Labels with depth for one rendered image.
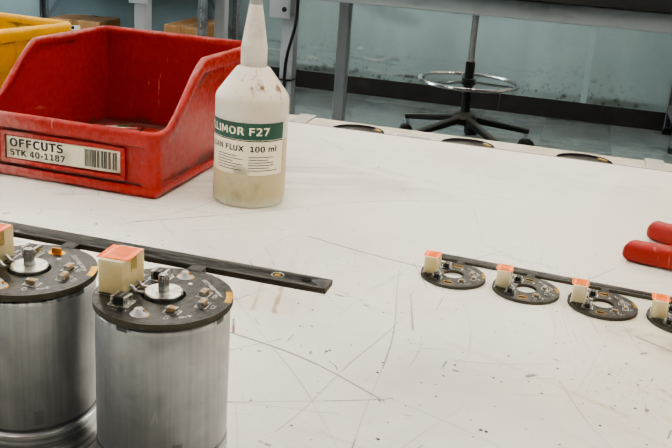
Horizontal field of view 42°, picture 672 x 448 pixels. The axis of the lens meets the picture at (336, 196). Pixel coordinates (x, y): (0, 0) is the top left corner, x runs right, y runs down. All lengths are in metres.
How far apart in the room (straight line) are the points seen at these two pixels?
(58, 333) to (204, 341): 0.03
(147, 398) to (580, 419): 0.14
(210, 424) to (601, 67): 4.38
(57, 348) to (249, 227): 0.22
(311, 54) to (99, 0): 1.27
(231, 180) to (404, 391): 0.17
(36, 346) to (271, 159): 0.24
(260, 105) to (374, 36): 4.25
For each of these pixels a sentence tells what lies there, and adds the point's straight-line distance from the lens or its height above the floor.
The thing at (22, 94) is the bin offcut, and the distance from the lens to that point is 0.48.
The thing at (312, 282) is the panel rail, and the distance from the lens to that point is 0.17.
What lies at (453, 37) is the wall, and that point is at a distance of 4.55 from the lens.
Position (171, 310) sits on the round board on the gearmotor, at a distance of 0.16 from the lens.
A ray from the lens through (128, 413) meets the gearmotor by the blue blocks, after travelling 0.16.
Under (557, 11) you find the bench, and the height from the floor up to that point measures 0.68.
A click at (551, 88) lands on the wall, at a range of 4.54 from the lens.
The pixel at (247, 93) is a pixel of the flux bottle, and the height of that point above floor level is 0.80.
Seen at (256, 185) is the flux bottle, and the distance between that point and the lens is 0.40.
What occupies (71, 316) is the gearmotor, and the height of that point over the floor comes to 0.81.
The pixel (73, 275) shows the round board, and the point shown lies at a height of 0.81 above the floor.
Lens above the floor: 0.88
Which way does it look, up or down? 18 degrees down
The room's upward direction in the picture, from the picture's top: 4 degrees clockwise
